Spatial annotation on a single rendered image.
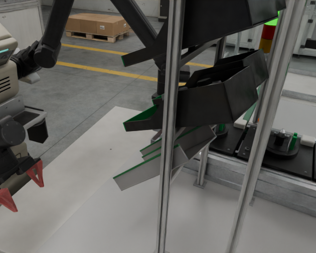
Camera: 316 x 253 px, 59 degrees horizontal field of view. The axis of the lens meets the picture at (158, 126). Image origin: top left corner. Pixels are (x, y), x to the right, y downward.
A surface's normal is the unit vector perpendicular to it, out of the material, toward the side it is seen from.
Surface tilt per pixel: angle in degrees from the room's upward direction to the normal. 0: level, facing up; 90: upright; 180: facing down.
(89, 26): 90
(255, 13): 65
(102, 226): 0
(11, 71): 98
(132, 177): 90
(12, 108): 90
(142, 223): 0
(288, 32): 90
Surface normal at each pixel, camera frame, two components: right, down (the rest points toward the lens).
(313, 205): -0.45, 0.43
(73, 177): 0.04, -0.86
